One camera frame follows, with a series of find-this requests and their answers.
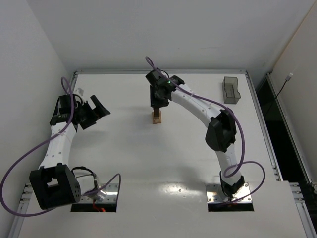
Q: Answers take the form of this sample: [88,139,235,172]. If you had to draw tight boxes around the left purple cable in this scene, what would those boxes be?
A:
[0,76,121,218]

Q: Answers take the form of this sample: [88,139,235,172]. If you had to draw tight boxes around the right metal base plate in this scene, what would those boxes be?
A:
[206,183,252,205]

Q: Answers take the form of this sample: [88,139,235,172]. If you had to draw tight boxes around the long light wood block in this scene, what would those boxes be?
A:
[152,117,160,124]

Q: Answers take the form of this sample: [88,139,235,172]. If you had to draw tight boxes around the dark wood arch block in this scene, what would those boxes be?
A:
[153,108,160,118]

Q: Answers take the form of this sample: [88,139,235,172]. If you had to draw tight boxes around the black wall cable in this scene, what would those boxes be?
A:
[274,72,294,100]

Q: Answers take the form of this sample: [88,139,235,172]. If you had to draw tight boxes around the metal base plate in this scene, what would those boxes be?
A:
[206,183,252,205]
[79,183,119,204]

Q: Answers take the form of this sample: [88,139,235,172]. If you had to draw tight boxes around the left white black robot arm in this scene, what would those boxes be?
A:
[29,94,110,210]

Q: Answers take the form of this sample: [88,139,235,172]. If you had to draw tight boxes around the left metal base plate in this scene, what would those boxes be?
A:
[79,183,119,204]

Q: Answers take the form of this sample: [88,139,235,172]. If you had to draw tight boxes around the smoky transparent plastic bin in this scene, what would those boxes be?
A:
[222,76,241,104]

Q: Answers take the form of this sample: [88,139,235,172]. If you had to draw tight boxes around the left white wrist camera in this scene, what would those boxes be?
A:
[74,88,84,97]

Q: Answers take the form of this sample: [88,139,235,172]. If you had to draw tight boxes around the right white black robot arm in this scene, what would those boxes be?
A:
[146,70,245,198]

